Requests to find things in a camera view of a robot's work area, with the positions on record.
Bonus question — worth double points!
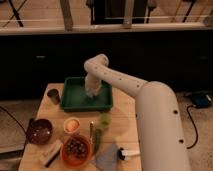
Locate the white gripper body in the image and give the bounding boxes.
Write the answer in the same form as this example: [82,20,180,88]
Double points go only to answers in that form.
[85,75,102,95]

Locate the blue grey sponge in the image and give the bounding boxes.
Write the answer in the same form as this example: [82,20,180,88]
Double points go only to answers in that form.
[88,94,97,99]

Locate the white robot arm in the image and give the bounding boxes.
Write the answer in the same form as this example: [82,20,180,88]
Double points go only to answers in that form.
[84,54,191,171]

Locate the green plastic tray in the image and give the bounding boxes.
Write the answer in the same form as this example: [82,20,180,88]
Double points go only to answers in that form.
[60,77,113,112]

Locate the metal spoon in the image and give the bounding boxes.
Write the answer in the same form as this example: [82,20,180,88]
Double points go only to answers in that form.
[89,121,94,143]

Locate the dark metal cup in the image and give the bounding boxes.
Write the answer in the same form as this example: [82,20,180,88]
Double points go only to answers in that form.
[47,89,60,104]

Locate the small orange cup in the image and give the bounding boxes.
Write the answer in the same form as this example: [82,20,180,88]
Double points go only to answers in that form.
[63,118,80,135]

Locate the orange bowl with nuts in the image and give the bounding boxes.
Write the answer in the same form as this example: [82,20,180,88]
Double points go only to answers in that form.
[60,135,93,169]

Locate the dark purple bowl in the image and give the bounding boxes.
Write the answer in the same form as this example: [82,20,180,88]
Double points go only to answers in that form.
[26,119,53,145]

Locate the grey cloth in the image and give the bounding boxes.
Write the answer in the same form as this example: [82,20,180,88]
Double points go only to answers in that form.
[92,143,118,171]

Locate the wooden scrub brush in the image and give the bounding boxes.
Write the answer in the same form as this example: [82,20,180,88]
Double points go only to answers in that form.
[39,139,62,167]

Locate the blue power box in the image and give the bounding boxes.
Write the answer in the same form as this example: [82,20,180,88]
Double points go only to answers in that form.
[191,93,212,108]

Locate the black white handled tool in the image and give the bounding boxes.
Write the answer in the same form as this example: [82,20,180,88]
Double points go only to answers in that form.
[117,147,140,160]

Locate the black cable left floor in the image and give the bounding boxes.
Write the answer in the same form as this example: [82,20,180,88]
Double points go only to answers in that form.
[0,105,28,135]

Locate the black cable on floor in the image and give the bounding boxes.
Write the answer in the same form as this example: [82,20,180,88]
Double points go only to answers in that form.
[185,104,200,150]

